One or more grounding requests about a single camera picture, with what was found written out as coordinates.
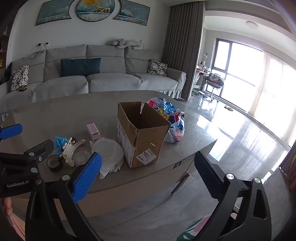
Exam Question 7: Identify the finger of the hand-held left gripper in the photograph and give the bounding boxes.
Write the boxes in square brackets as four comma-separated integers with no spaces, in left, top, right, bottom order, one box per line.
[0,123,23,141]
[0,139,55,173]

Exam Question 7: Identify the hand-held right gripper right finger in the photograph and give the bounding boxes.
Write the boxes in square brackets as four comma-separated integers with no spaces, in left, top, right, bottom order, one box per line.
[193,151,273,241]

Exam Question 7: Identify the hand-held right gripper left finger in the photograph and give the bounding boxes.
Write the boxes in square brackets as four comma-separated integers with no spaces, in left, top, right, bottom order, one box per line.
[25,152,103,241]

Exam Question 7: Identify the blue wrapper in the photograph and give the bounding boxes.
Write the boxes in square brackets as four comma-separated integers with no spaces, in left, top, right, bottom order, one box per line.
[54,136,70,153]

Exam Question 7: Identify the black tape roll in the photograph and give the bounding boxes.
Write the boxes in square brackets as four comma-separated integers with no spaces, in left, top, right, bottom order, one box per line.
[46,154,65,172]

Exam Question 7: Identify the white plastic toy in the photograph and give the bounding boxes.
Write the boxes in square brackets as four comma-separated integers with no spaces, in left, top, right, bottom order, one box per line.
[59,137,86,167]

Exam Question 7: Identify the white paper tissue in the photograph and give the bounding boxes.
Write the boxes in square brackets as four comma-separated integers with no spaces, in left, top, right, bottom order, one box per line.
[90,137,125,179]

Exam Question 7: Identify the colourful plastic bag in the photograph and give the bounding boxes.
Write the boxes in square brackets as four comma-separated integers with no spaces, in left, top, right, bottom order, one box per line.
[144,97,185,143]

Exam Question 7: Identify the brown cardboard box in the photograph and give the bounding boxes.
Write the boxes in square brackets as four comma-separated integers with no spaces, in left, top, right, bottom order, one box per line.
[117,101,171,169]

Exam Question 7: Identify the person's left hand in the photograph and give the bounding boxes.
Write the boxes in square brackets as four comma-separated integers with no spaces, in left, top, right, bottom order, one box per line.
[3,197,26,238]

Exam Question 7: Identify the small pink box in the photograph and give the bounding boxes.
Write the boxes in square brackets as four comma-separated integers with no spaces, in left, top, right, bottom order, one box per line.
[86,123,101,141]

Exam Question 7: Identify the cream coffee table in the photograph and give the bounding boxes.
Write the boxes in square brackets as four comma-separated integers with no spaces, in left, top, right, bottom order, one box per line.
[0,90,218,218]

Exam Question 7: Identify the black white floral pillow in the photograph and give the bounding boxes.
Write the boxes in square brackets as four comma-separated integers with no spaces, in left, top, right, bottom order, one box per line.
[147,59,168,76]
[10,64,29,92]

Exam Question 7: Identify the green pink printed cloth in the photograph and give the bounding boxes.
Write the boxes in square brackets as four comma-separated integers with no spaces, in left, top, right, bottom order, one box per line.
[177,217,210,241]

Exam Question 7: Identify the dark blue cloth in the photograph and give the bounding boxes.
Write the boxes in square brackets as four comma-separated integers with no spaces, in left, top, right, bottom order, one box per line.
[0,62,12,85]

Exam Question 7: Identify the brown striped object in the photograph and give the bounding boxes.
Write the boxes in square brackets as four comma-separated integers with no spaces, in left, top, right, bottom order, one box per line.
[279,144,296,186]

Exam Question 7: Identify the teal pillow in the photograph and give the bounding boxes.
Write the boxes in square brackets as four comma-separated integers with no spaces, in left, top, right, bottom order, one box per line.
[60,58,102,77]

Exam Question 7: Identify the swivel chair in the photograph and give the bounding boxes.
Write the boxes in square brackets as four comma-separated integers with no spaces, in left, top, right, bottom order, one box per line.
[205,73,225,102]

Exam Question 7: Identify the grey sofa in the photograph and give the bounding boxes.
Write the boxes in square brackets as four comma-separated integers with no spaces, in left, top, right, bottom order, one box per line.
[0,44,186,109]

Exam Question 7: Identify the white desk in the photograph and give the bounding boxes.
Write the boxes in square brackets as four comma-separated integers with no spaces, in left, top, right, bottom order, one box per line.
[194,67,211,95]

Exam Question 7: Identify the white sheer curtain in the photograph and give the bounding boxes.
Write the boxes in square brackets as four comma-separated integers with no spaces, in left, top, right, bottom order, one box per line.
[247,50,296,149]

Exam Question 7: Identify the sliding glass door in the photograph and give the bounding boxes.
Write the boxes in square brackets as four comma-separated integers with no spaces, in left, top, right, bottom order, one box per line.
[213,38,264,98]

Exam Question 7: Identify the grey curtain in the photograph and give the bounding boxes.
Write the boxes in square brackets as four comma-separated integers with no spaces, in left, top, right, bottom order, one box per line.
[161,1,206,101]

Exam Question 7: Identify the grey plush toy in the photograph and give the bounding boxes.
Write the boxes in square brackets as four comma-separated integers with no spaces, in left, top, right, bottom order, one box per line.
[107,38,144,50]

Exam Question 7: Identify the black charger cable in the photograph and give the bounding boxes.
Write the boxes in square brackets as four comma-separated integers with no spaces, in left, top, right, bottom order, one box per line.
[29,44,47,59]

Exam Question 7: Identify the blue landscape wall panel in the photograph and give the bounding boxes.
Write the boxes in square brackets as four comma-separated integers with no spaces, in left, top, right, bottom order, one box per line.
[118,0,151,26]
[36,0,74,25]

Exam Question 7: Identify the round deer wall art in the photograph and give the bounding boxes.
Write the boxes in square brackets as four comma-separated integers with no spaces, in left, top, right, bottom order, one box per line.
[76,0,119,20]

